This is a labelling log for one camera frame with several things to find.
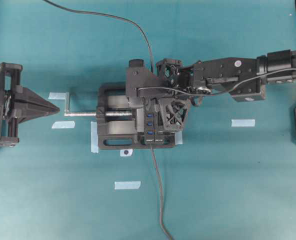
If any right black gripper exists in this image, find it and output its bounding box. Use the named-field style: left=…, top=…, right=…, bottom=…
left=156, top=58, right=192, bottom=131

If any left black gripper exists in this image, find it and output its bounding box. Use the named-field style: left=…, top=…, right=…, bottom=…
left=0, top=62, right=60, bottom=147

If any black USB cable with plug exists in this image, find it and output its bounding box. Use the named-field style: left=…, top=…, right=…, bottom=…
left=43, top=0, right=154, bottom=72

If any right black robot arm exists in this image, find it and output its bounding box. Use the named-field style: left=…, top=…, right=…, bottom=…
left=156, top=50, right=296, bottom=132

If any black multi-port USB hub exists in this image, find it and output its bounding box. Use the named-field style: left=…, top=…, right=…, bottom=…
left=144, top=110, right=164, bottom=146

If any blue tape strip upper left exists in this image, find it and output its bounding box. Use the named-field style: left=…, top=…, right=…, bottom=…
left=48, top=92, right=66, bottom=100

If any blue tape strip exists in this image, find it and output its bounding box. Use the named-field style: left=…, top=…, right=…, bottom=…
left=231, top=119, right=255, bottom=128
left=48, top=92, right=66, bottom=100
left=52, top=121, right=75, bottom=129
left=114, top=181, right=141, bottom=190

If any blue tape strip middle left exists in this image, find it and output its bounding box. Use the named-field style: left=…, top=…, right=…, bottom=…
left=52, top=121, right=75, bottom=129

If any silver vise lead screw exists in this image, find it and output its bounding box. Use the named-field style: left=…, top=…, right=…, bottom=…
left=64, top=92, right=132, bottom=117

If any blue tape on vise right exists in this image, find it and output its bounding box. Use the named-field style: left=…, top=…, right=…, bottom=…
left=175, top=131, right=183, bottom=145

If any blue tape on vise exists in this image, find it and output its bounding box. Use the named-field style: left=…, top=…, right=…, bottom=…
left=175, top=131, right=183, bottom=145
left=91, top=121, right=99, bottom=154

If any black bench vise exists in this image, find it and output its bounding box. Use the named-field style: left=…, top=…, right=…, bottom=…
left=96, top=83, right=175, bottom=150

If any blue tape on vise left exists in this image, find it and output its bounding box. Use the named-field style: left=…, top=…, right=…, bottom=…
left=91, top=121, right=99, bottom=154

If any blue tape strip far right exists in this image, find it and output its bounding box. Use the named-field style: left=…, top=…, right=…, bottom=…
left=231, top=119, right=255, bottom=128

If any taped black screw marker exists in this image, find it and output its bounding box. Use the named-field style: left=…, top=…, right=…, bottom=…
left=120, top=149, right=133, bottom=157

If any blue tape strip bottom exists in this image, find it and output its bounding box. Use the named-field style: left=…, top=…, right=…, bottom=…
left=114, top=181, right=141, bottom=190

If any thin black camera cable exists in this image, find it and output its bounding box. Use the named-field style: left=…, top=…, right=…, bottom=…
left=136, top=67, right=296, bottom=96

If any grey hub power cable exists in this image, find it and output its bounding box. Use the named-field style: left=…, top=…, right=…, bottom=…
left=149, top=146, right=174, bottom=240

